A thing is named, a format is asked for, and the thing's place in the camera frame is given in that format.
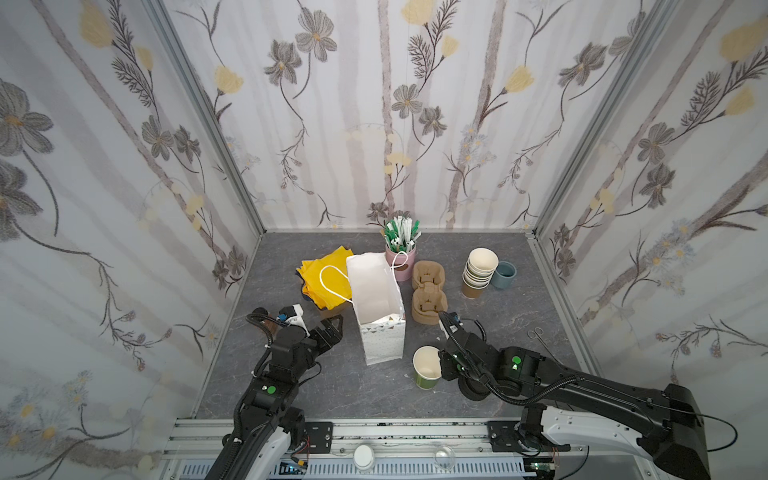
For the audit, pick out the stack of paper cups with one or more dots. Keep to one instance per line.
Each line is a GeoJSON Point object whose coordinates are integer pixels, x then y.
{"type": "Point", "coordinates": [478, 271]}

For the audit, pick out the green paper coffee cup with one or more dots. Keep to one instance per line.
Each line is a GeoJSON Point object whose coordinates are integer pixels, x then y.
{"type": "Point", "coordinates": [427, 367]}

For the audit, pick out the yellow paper napkin stack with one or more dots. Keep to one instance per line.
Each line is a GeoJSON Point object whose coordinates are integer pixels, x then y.
{"type": "Point", "coordinates": [325, 281]}

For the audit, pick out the pink cup with straws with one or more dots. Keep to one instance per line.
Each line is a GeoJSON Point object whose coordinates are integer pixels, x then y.
{"type": "Point", "coordinates": [401, 234]}

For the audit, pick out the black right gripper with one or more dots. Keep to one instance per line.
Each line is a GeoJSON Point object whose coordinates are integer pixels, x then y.
{"type": "Point", "coordinates": [454, 343]}

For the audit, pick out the teal ceramic cup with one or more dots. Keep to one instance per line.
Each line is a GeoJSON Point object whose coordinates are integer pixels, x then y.
{"type": "Point", "coordinates": [504, 275]}

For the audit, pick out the white paper takeout bag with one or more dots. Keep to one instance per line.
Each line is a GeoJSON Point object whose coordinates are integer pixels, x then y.
{"type": "Point", "coordinates": [378, 306]}

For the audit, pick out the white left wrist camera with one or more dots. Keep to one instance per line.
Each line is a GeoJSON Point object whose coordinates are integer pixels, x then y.
{"type": "Point", "coordinates": [292, 315]}

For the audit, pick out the clear glass cup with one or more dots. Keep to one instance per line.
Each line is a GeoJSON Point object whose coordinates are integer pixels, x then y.
{"type": "Point", "coordinates": [444, 458]}

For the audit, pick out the small metal scissors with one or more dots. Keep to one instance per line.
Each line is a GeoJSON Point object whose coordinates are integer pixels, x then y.
{"type": "Point", "coordinates": [537, 333]}

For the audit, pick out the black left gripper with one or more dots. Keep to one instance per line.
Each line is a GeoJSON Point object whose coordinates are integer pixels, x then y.
{"type": "Point", "coordinates": [321, 333]}

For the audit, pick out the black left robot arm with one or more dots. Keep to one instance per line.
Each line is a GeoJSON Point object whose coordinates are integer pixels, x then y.
{"type": "Point", "coordinates": [266, 425]}

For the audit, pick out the brown pulp cup carrier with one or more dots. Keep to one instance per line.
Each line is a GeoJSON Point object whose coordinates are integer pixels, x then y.
{"type": "Point", "coordinates": [428, 272]}

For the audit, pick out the brown pulp carrier stack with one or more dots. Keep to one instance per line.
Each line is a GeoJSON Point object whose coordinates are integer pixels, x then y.
{"type": "Point", "coordinates": [427, 302]}

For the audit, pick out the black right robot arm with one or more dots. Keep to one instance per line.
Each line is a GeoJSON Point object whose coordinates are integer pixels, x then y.
{"type": "Point", "coordinates": [562, 406]}

